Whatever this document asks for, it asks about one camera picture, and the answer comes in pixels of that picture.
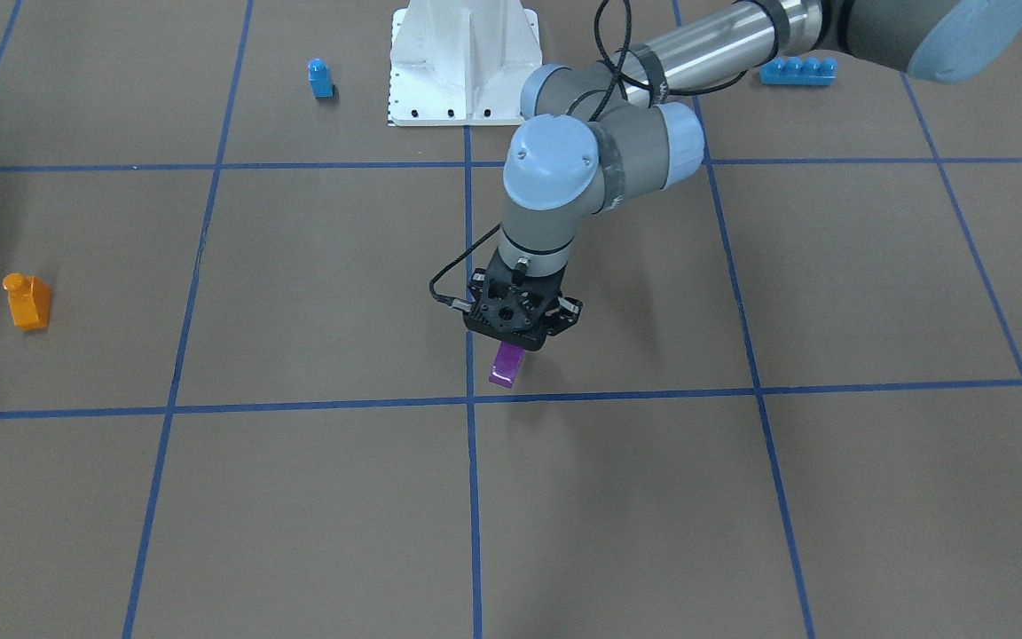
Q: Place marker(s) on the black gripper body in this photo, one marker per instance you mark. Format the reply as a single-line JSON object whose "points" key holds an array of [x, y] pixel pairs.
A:
{"points": [[569, 309]]}

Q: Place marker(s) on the purple trapezoid block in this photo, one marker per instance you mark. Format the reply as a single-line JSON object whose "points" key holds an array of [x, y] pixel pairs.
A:
{"points": [[506, 365]]}

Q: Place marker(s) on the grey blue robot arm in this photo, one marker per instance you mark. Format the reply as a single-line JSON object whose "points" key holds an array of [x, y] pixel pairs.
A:
{"points": [[595, 137]]}

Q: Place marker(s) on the orange trapezoid block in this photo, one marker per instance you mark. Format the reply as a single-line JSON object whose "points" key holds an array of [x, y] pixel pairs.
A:
{"points": [[29, 299]]}

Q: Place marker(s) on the small blue block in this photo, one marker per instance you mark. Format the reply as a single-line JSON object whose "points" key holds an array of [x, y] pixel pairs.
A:
{"points": [[320, 79]]}

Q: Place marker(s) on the long blue studded block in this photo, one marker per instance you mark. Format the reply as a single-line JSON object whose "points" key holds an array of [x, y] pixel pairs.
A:
{"points": [[796, 71]]}

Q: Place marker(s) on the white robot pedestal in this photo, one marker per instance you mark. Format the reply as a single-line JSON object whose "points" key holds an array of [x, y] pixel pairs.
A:
{"points": [[461, 63]]}

